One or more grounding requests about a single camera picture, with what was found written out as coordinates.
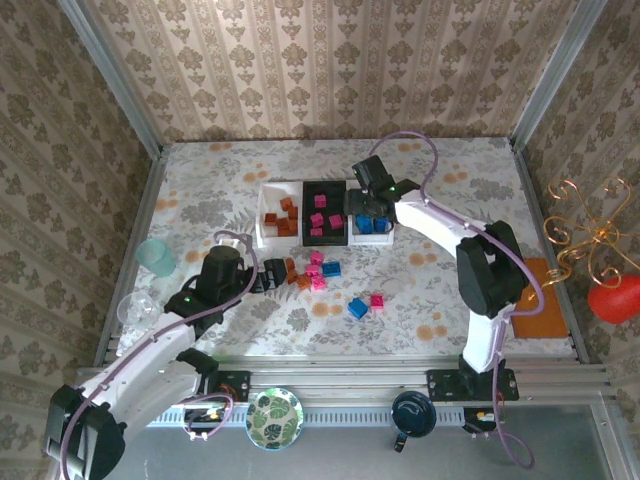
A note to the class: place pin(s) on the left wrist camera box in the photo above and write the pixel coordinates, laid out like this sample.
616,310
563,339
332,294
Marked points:
232,243

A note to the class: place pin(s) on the blue lego brick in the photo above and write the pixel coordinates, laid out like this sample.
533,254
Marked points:
365,225
331,269
357,307
383,226

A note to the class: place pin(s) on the red heart decoration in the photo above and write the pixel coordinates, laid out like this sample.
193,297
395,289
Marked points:
615,302

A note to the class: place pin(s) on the dark blue mug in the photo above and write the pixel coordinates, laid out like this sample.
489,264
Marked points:
413,414

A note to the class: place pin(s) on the white plastic bin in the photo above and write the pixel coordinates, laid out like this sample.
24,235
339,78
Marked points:
270,197
372,239

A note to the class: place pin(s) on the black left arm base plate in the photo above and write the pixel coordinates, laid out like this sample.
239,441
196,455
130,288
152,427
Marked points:
240,385

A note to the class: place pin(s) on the orange lego brick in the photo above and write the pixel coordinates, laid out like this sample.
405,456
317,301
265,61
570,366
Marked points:
283,223
303,281
283,232
293,228
291,264
287,203
291,277
293,212
270,219

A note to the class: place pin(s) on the grey metal lower shelf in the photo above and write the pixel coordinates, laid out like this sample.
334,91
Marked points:
350,460

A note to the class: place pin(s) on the black electronics box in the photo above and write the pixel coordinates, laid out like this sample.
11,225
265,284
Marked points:
200,415

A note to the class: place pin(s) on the teal plastic cup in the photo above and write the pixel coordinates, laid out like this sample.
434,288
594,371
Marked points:
155,257

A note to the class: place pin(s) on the aluminium side rail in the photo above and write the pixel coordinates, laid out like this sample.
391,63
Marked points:
147,200
531,200

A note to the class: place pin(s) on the orange flat board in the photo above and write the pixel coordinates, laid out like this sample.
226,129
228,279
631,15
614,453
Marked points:
542,315

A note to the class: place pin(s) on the leaf pattern plate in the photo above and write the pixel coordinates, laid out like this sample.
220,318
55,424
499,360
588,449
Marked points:
274,419

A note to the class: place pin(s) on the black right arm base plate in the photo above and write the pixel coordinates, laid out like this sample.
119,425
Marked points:
440,385

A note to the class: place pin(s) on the aluminium frame post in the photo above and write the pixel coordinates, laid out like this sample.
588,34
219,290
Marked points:
116,80
554,75

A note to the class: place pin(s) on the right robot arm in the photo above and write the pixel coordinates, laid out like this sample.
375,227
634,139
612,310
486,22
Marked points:
492,270

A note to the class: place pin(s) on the aluminium table edge rail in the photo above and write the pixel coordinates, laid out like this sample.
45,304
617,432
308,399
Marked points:
340,380

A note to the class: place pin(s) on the black plastic bin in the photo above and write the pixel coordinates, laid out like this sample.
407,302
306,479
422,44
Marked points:
332,202

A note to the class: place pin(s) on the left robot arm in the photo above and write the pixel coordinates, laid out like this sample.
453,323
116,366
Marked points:
140,370

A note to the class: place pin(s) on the clear glass cup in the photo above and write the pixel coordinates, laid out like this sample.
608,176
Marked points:
136,310

